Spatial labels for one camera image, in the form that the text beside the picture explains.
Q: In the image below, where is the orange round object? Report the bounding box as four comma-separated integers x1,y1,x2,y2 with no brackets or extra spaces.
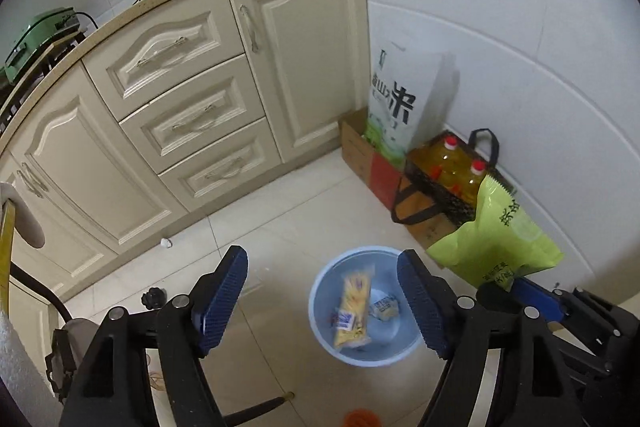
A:
344,409,380,427

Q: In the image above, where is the white foam sheet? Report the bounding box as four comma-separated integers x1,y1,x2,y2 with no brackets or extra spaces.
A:
0,307,66,427

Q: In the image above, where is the white padded roll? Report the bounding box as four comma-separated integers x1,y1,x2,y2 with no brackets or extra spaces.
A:
0,181,47,250

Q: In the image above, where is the black chair leg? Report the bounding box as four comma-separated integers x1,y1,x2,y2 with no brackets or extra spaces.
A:
220,391,296,427

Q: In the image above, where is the small white wrapper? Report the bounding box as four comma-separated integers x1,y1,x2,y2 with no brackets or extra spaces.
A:
369,289,401,322

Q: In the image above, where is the cream cabinet drawer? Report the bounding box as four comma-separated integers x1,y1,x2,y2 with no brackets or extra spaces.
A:
159,117,283,214
119,54,266,175
81,0,247,122

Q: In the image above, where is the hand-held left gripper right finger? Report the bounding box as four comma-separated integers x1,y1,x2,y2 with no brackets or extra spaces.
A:
396,249,588,427

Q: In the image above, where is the cream kitchen cabinet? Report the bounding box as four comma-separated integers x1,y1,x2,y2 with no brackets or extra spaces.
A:
0,0,373,308

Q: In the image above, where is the light blue plastic bin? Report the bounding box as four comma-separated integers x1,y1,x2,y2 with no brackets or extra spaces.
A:
308,247,426,368

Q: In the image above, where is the green snack bag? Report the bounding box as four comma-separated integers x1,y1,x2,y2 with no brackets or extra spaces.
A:
425,174,565,293

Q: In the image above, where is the white green rice bag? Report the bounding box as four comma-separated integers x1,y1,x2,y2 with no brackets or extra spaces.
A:
363,36,460,170

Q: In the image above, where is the cream cabinet door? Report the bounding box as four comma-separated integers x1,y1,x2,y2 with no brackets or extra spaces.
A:
0,152,121,298
7,62,188,255
225,0,371,165

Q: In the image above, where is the brown red cardboard box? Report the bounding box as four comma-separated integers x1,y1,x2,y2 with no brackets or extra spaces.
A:
338,107,408,212

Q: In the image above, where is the yellow cooking oil bottle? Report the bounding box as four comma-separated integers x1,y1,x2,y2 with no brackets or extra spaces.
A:
415,134,471,188
457,159,493,208

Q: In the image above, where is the black stove grate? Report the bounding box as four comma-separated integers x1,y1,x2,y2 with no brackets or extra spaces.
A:
0,27,88,135

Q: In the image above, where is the green electric griddle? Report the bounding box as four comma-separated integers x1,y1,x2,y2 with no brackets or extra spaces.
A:
4,7,81,84

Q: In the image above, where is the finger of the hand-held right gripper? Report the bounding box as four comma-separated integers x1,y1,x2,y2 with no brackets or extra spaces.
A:
477,282,524,314
512,277,640,349

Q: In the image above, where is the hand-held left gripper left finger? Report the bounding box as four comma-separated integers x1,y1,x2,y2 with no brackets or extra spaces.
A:
59,245,249,427

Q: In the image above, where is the yellow snack packet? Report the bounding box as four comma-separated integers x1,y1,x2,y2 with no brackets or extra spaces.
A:
332,267,376,350

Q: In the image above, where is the black round knob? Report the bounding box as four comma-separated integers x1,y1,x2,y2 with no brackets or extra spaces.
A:
141,287,168,310

